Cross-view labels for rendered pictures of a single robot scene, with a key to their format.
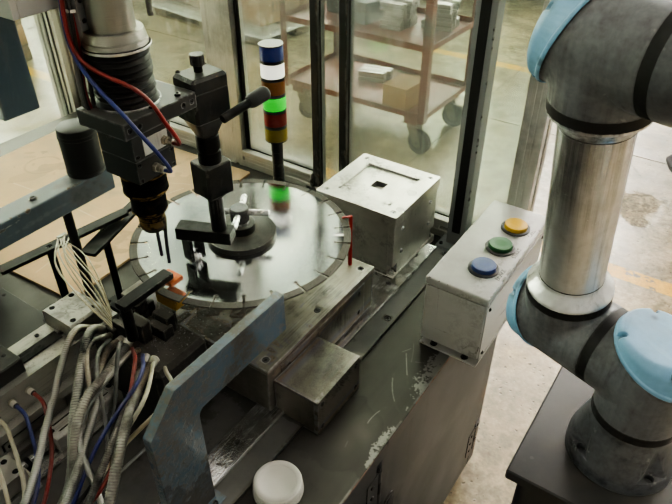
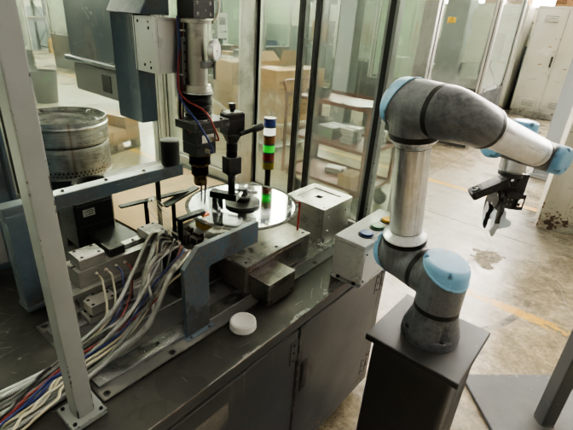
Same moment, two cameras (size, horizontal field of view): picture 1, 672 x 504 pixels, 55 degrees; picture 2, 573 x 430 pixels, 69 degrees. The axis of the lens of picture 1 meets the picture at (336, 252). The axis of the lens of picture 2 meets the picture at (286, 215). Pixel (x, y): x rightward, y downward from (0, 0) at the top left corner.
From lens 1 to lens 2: 35 cm
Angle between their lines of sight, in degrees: 12
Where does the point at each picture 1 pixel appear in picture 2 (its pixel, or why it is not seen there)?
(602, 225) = (415, 196)
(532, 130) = not seen: hidden behind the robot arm
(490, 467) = not seen: hidden behind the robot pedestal
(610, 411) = (420, 299)
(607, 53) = (409, 104)
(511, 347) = not seen: hidden behind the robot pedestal
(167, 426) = (193, 265)
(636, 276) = (481, 295)
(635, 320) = (435, 252)
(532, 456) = (381, 329)
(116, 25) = (199, 82)
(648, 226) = (492, 270)
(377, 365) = (305, 281)
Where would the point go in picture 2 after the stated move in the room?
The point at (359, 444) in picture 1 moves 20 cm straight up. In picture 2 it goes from (289, 313) to (294, 251)
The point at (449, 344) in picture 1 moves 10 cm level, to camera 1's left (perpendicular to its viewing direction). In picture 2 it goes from (345, 276) to (313, 271)
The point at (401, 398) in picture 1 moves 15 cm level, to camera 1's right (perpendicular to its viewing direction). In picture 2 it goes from (315, 297) to (366, 303)
